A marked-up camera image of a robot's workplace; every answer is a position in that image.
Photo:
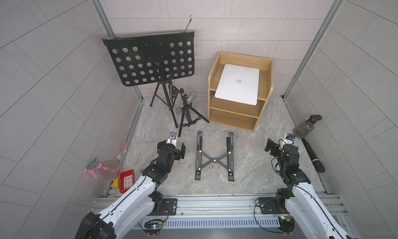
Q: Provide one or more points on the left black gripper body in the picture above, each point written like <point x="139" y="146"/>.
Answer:
<point x="173" y="149"/>

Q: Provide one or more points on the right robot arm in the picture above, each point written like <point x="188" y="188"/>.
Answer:
<point x="299" y="198"/>

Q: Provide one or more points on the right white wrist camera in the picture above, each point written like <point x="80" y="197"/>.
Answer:
<point x="288" y="140"/>

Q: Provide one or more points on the wooden two-tier shelf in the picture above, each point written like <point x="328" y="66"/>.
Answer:
<point x="235" y="114"/>

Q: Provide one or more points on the black perforated music stand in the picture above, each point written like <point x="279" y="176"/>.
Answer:
<point x="156" y="58"/>

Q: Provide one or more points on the green circuit board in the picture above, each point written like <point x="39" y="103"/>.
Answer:
<point x="286" y="224"/>
<point x="153" y="227"/>

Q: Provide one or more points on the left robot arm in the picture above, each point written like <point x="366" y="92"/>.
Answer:
<point x="142" y="199"/>

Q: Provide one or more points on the right green circuit board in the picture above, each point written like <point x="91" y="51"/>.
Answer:
<point x="286" y="224"/>

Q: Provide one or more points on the red white box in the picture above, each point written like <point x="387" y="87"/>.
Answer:
<point x="126" y="180"/>

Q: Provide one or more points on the black microphone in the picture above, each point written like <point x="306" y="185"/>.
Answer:
<point x="319" y="167"/>

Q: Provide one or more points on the clear spray bottle black nozzle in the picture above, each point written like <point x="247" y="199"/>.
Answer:
<point x="305" y="128"/>

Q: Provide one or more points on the pink spray bottle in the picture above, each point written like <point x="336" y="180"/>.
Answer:
<point x="110" y="170"/>

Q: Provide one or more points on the aluminium mounting rail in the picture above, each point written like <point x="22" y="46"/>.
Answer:
<point x="239" y="205"/>

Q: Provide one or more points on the black small phone tripod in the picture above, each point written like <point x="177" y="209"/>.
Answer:
<point x="186" y="119"/>

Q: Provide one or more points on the yellow triangle piece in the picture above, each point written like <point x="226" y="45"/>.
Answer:
<point x="116" y="183"/>

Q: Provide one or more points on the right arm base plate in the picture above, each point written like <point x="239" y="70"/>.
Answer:
<point x="270" y="206"/>

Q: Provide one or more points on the silver laptop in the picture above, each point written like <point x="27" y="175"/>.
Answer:
<point x="239" y="84"/>

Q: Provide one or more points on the left green circuit board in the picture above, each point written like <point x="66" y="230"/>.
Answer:
<point x="153" y="227"/>

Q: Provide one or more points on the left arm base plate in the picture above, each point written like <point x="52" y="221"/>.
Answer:
<point x="168" y="206"/>

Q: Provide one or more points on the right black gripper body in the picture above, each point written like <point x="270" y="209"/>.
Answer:
<point x="280" y="149"/>

